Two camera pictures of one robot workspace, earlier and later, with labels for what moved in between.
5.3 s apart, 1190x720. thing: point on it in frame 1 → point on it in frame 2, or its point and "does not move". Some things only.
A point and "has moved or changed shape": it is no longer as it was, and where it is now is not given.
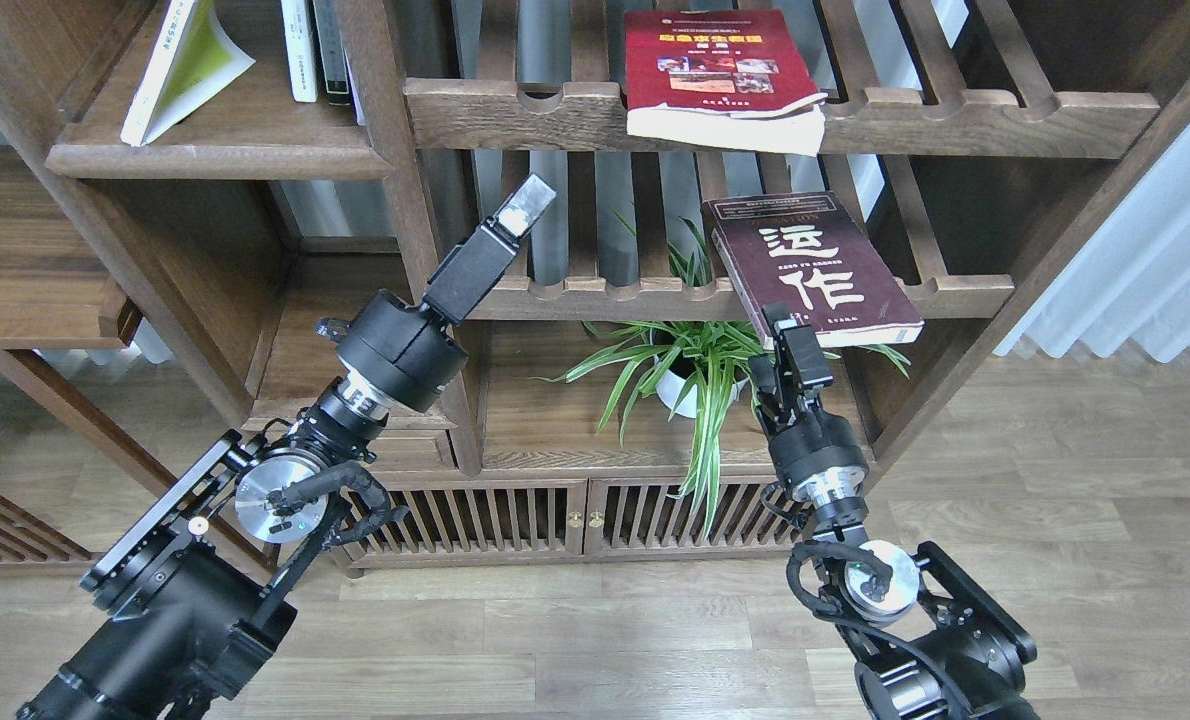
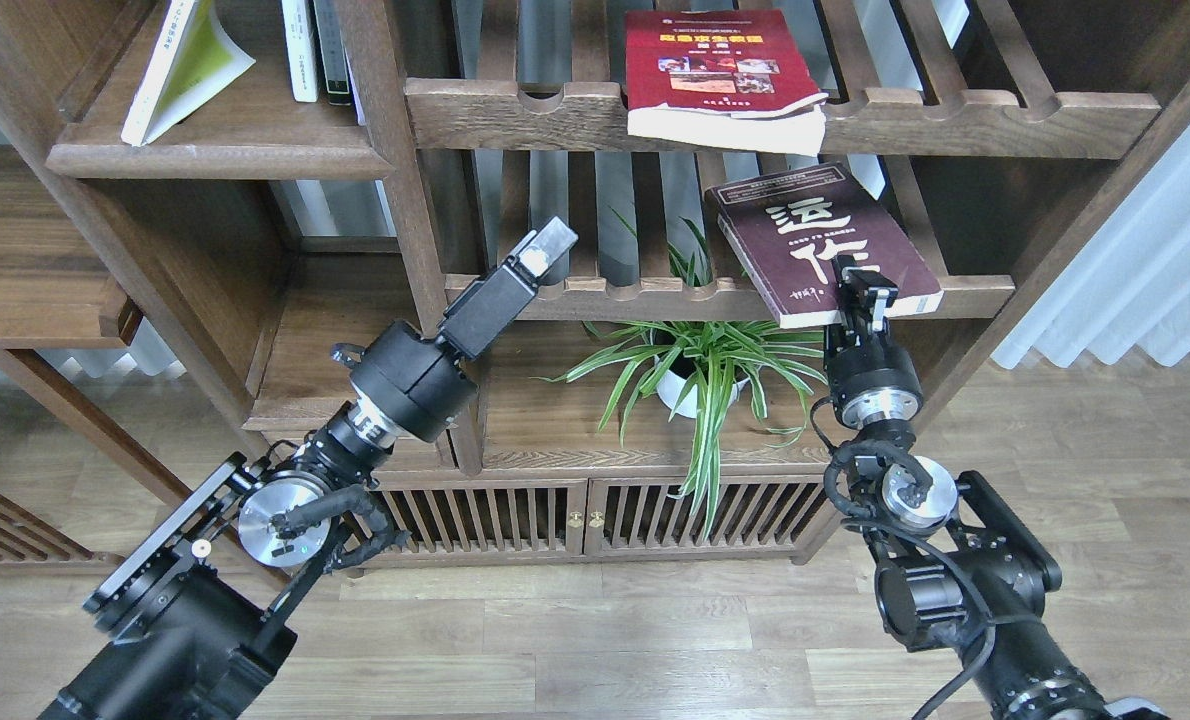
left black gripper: x=407 y=354 → x=418 y=385
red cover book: x=740 y=77 does not move
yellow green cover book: x=193 y=56 does not move
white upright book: x=302 y=65 does not move
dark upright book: x=328 y=25 does not move
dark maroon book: x=807 y=252 has moved or changed shape
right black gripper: x=810 y=443 → x=872 y=378
